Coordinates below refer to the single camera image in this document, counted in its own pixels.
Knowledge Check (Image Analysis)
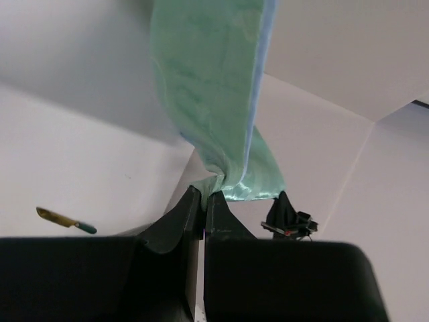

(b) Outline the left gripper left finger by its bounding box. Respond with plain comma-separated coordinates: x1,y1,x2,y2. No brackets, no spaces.
1,187,201,321

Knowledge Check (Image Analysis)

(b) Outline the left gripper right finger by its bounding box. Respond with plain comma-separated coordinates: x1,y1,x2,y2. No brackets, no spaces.
204,193,389,321

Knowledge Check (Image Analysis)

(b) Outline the teal patterned cloth napkin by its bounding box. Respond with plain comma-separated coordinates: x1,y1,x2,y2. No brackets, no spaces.
150,0,286,202

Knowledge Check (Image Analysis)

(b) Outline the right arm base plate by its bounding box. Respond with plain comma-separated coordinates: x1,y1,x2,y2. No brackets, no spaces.
261,191,318,241

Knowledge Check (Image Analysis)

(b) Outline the gold knife green handle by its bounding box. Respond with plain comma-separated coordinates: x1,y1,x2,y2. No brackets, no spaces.
36,207,97,234

